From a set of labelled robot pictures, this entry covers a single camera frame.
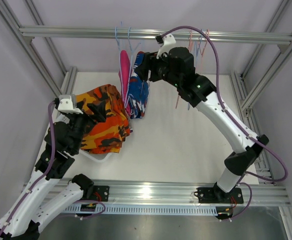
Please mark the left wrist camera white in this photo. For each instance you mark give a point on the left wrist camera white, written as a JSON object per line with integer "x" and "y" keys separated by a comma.
{"x": 67, "y": 104}

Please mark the aluminium frame post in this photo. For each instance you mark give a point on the aluminium frame post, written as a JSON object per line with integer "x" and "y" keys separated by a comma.
{"x": 13, "y": 24}
{"x": 266, "y": 105}

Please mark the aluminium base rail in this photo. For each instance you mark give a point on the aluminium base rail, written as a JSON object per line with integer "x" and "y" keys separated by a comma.
{"x": 182, "y": 194}

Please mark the aluminium hanging rail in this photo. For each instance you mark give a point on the aluminium hanging rail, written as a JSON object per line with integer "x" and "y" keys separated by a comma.
{"x": 45, "y": 31}

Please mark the left aluminium frame post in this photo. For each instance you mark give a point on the left aluminium frame post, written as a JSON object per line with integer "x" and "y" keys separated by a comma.
{"x": 13, "y": 24}

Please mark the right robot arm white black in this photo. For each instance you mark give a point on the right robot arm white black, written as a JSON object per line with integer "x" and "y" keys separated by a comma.
{"x": 176, "y": 67}

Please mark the blue hanger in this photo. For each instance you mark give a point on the blue hanger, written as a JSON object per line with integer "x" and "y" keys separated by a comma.
{"x": 196, "y": 51}
{"x": 132, "y": 52}

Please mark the pink hanger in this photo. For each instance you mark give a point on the pink hanger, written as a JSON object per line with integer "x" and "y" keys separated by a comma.
{"x": 190, "y": 49}
{"x": 202, "y": 53}

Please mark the blue white patterned trousers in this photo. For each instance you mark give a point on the blue white patterned trousers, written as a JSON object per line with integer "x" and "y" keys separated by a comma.
{"x": 138, "y": 91}

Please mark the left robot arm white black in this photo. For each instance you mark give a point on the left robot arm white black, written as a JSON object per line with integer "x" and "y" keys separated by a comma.
{"x": 29, "y": 215}

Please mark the white plastic basket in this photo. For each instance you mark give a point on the white plastic basket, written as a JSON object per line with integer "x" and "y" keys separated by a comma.
{"x": 98, "y": 158}

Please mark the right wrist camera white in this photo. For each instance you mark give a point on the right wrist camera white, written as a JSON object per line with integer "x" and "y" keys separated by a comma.
{"x": 166, "y": 42}

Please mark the right aluminium frame post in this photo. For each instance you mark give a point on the right aluminium frame post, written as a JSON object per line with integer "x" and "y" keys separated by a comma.
{"x": 266, "y": 105}

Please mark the slotted cable duct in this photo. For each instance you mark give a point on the slotted cable duct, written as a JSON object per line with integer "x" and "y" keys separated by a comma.
{"x": 129, "y": 209}

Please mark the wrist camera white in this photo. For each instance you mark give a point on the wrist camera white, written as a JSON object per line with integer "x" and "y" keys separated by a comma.
{"x": 67, "y": 104}
{"x": 166, "y": 42}

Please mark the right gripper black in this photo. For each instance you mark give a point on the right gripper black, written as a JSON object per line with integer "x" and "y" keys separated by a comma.
{"x": 150, "y": 62}

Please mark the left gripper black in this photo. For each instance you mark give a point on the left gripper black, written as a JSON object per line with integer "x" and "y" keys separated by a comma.
{"x": 99, "y": 111}

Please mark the pink trousers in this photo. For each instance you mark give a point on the pink trousers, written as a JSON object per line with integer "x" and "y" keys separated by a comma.
{"x": 124, "y": 74}

